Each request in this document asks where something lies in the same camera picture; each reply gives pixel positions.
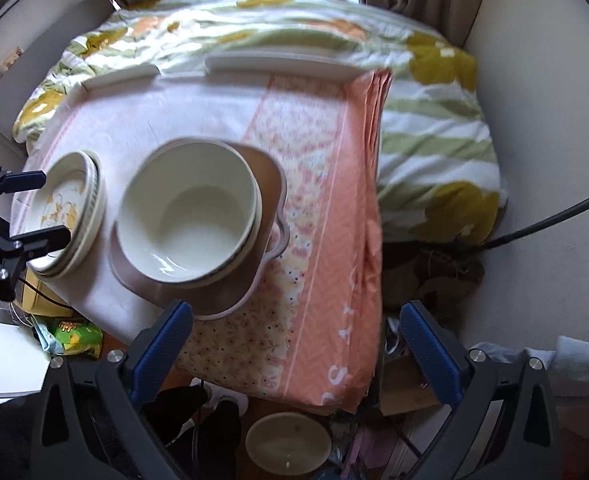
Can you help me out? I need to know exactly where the yellow cartoon plate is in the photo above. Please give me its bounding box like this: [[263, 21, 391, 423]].
[[36, 148, 108, 281]]

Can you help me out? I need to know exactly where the pink handled bowl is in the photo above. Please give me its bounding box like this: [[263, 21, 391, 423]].
[[110, 142, 289, 321]]

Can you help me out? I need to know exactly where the cream cartoon bowl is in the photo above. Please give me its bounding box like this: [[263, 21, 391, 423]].
[[116, 138, 260, 285]]

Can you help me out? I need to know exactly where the cardboard box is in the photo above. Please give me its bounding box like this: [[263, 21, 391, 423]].
[[379, 356, 440, 416]]

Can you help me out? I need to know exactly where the green snack packet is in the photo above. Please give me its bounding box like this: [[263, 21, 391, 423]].
[[47, 318, 104, 359]]

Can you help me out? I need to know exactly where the grey headboard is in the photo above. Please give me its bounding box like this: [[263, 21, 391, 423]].
[[0, 0, 114, 145]]

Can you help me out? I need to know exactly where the grey hanging garment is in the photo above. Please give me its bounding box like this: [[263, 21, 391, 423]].
[[473, 336, 589, 399]]

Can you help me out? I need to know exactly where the pink floral tablecloth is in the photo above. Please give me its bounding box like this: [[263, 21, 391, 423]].
[[26, 70, 392, 414]]

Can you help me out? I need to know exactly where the cream round lid on floor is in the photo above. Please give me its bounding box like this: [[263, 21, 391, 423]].
[[246, 412, 333, 477]]

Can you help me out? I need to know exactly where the floral green white duvet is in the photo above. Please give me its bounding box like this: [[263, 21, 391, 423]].
[[12, 0, 506, 245]]

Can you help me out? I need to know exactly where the white tray table rim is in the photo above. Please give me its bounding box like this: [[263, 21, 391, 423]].
[[82, 51, 367, 91]]

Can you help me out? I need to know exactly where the black cable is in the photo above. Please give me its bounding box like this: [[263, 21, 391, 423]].
[[473, 186, 589, 254]]

